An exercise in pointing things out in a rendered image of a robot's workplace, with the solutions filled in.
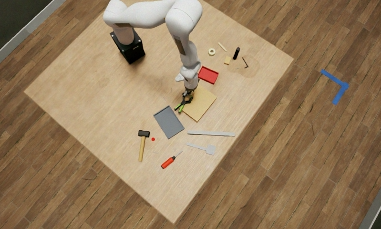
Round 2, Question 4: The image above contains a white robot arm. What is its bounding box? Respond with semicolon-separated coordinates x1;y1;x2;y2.
103;0;203;89

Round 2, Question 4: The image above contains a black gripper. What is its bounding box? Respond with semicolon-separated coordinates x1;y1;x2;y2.
182;85;198;97

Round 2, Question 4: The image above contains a red-handled screwdriver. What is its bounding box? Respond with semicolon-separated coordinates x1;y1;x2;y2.
161;151;182;169

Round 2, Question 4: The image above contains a red shallow tray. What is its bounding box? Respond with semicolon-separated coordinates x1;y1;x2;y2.
198;66;219;84

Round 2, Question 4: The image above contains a mallet with black head and wooden handle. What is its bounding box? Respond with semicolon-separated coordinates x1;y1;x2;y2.
138;130;150;161

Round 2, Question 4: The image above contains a black spring clamp with green handles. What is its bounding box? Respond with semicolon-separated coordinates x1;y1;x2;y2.
174;95;193;113

